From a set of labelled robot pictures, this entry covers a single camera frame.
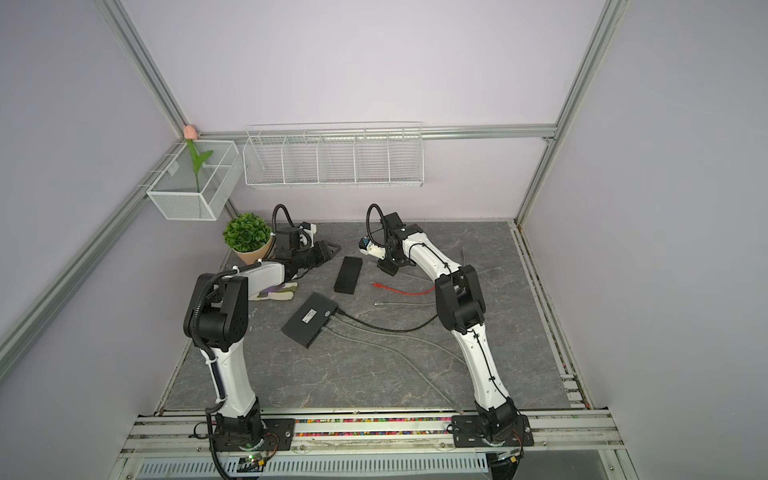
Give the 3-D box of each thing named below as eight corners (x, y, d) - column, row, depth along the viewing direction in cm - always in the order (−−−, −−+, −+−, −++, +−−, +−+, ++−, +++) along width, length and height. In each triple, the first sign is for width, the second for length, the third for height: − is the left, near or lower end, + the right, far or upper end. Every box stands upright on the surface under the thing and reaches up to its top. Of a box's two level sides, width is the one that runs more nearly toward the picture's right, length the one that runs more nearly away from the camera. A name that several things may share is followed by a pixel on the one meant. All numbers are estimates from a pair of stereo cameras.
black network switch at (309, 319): (282, 332, 93) (280, 329, 91) (314, 294, 102) (312, 290, 100) (308, 348, 90) (306, 344, 88) (338, 307, 99) (337, 303, 97)
